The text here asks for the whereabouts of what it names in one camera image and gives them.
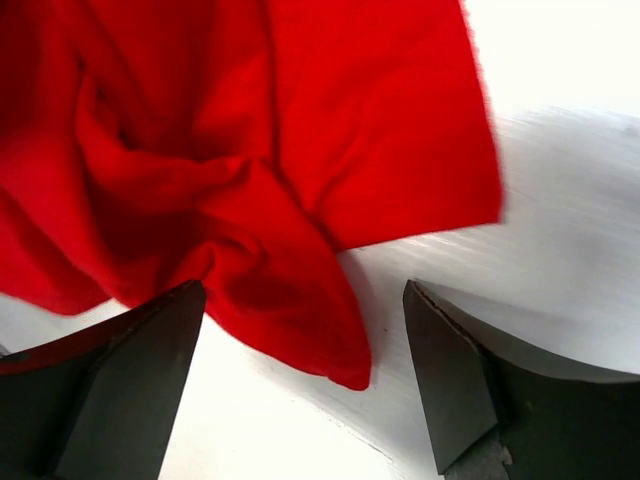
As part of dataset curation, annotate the red t shirt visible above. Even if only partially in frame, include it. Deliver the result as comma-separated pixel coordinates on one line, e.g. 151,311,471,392
1,1,503,390

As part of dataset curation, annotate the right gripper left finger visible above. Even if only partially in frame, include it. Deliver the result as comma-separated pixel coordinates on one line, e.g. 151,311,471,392
1,281,206,479

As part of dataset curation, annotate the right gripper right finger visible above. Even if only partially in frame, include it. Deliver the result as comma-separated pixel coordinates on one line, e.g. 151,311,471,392
403,280,639,479

